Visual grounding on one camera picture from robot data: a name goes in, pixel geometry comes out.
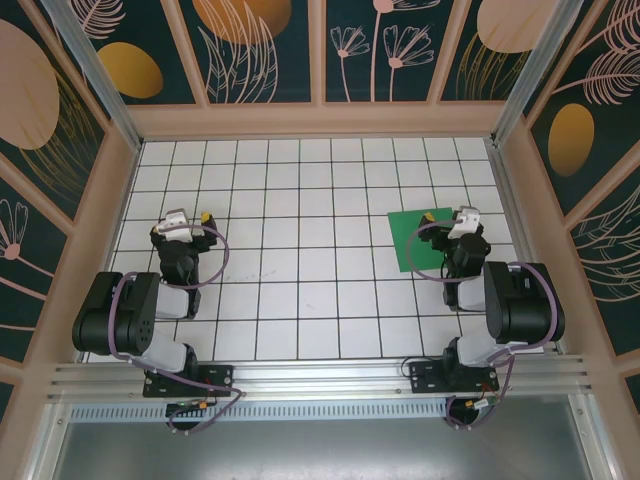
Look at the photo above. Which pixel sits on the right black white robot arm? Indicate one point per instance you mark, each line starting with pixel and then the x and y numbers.
pixel 525 300

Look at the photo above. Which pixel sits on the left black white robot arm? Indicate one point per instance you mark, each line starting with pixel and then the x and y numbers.
pixel 110 320

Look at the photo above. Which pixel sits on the grey metal shelf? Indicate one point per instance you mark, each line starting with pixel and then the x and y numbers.
pixel 320 450

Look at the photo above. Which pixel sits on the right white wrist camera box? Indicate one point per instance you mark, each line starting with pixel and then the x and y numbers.
pixel 465 224

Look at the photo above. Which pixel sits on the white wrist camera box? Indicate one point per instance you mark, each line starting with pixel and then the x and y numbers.
pixel 465 224
pixel 175 227

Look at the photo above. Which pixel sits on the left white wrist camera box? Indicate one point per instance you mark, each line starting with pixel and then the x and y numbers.
pixel 175 227

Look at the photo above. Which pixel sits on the aluminium side rail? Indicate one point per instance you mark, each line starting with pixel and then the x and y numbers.
pixel 506 190

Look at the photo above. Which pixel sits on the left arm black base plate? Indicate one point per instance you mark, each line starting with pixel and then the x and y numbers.
pixel 220 380

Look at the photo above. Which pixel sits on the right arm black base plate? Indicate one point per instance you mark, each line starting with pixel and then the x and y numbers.
pixel 425 380

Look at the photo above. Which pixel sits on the aluminium frame post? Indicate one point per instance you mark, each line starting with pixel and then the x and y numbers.
pixel 530 70
pixel 100 85

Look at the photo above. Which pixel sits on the long aluminium mounting rail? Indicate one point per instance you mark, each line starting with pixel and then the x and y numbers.
pixel 320 372

